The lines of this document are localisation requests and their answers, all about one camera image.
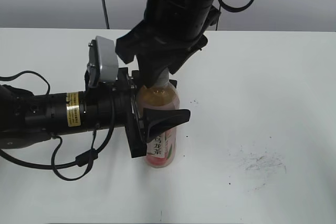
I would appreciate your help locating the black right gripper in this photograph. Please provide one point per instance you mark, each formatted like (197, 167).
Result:
(145, 39)

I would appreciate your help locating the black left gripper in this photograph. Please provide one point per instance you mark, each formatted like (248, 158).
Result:
(112, 105)

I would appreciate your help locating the oolong tea bottle pink label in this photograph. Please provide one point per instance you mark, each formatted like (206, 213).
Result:
(161, 96)

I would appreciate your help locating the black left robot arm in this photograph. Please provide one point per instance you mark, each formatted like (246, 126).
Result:
(27, 119)

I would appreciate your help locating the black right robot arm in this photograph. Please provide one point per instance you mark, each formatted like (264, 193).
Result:
(169, 34)

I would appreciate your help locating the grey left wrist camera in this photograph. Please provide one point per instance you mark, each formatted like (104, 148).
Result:
(103, 65)

